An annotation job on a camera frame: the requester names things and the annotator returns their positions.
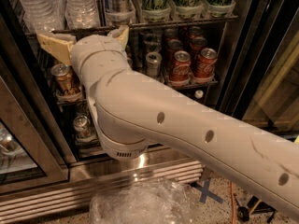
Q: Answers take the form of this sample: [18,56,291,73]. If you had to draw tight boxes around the right clear water bottle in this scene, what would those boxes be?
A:
[65,0,100,29]

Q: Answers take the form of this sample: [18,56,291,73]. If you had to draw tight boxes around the front right Coca-Cola can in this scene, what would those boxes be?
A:
[195,48,218,78]

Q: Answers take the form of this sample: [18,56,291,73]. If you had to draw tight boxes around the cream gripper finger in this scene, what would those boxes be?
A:
[108,25,129,49]
[36,32,77,65]

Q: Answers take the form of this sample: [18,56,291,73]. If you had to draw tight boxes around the front left Coca-Cola can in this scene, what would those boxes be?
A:
[169,50,191,82]

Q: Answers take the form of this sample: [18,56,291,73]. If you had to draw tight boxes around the front left gold can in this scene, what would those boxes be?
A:
[50,63,80,96]

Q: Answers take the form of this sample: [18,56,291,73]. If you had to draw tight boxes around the left glass fridge door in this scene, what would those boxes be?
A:
[0,59,68,194]

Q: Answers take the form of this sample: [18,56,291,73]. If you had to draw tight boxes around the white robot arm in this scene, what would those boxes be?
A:
[36,28,299,221]

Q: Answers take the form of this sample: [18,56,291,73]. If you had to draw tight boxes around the left clear water bottle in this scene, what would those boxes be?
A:
[20,0,64,33]

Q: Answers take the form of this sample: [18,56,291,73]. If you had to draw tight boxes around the clear plastic wrap bundle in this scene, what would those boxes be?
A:
[90,179,196,224]

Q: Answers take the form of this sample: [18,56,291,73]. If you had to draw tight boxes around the silver slim can middle shelf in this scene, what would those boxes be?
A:
[146,52,162,77]

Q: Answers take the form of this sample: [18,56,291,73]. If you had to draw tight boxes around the right white cap bottle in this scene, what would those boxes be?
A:
[194,90,204,99]

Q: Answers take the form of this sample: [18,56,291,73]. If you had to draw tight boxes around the stainless steel display fridge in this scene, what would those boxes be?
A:
[0,0,299,223]

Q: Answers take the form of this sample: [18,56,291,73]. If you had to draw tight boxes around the right glass fridge door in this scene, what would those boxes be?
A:
[217,0,299,141]

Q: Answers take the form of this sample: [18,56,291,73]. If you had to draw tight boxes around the clear water bottle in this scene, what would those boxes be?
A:
[65,0,100,29]
[20,0,64,33]

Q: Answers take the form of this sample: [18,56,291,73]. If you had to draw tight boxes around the coca-cola can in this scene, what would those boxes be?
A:
[169,50,191,82]
[195,48,218,78]

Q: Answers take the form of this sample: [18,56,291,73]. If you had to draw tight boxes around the left bottom silver can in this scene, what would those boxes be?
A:
[73,115,93,139]

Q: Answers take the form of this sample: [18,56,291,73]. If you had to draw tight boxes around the orange cable on floor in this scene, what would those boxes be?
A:
[229,181,237,224]

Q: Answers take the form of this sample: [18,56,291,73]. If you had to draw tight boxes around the yellow black stand frame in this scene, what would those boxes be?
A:
[235,196,277,224]

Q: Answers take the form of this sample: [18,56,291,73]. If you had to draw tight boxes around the glass fridge door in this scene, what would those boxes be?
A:
[0,59,68,194]
[217,0,299,141]

